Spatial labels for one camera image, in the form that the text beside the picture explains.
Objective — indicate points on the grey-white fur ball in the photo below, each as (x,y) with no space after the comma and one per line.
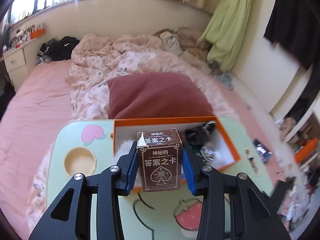
(125,147)

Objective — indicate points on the pink floral duvet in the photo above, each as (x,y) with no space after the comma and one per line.
(95,67)

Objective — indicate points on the black hanging garment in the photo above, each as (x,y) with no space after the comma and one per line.
(287,30)

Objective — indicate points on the brown card box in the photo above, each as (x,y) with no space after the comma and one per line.
(160,162)

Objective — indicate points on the beige clothes pile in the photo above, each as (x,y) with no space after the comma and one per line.
(185,36)

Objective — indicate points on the black lace-trimmed cloth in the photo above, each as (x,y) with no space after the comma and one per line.
(197,133)

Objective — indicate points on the orange tray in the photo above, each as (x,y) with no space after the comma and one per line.
(37,33)

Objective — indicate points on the white shelf unit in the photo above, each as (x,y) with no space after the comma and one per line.
(300,100)

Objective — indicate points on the pink bed sheet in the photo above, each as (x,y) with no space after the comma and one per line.
(37,105)

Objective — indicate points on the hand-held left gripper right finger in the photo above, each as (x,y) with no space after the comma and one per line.
(190,177)

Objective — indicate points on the white nightstand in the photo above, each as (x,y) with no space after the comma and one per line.
(15,62)

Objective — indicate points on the black clothes pile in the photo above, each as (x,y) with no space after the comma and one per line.
(60,47)

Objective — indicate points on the green lap desk desktop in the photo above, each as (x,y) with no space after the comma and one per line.
(103,152)

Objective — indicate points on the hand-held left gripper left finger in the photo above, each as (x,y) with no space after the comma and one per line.
(131,172)

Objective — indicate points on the green curtain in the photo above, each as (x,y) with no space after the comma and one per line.
(225,30)

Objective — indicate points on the maroon pillow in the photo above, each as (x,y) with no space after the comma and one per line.
(155,95)

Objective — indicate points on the orange cardboard box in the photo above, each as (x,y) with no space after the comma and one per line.
(162,120)

